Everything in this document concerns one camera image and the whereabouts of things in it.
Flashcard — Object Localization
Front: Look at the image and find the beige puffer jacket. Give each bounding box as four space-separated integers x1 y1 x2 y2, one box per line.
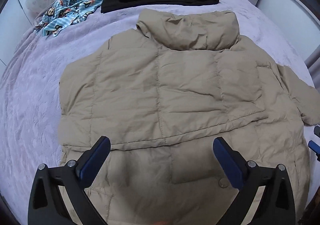
59 9 319 224

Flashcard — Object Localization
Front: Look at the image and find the lavender bed blanket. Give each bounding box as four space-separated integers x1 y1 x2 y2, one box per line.
1 0 312 224

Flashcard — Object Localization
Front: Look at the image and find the blue monkey print pajamas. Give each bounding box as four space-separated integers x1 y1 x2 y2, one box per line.
34 0 103 36

